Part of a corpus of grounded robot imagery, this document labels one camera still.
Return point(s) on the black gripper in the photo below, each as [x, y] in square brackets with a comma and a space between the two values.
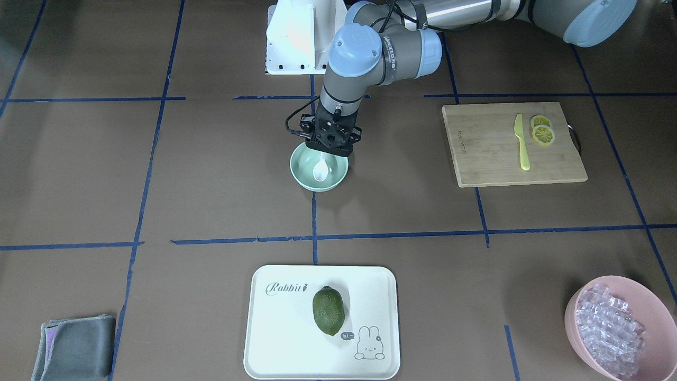
[307, 126]

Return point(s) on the white plastic spoon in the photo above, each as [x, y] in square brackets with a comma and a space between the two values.
[321, 169]

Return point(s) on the light green bowl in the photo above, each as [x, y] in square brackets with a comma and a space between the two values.
[303, 161]

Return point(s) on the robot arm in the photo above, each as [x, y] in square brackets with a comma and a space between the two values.
[381, 44]

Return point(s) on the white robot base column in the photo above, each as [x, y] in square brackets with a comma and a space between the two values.
[299, 35]

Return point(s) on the pink bowl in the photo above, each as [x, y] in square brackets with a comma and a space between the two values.
[658, 360]

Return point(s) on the green lime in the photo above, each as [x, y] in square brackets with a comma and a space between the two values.
[328, 310]

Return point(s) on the yellow plastic knife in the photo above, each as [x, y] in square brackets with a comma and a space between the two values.
[524, 161]

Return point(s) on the white rabbit tray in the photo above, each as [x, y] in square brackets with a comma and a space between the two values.
[283, 342]

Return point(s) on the lemon slice upper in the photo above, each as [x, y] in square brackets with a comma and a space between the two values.
[537, 120]

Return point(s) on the lemon slice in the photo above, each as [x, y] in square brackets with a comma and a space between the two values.
[543, 135]
[537, 120]

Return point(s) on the lemon slice lower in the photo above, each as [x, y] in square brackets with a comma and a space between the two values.
[543, 135]

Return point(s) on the grey folded cloth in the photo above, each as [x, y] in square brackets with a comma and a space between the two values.
[75, 349]

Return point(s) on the clear ice cubes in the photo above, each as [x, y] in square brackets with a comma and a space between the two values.
[609, 331]

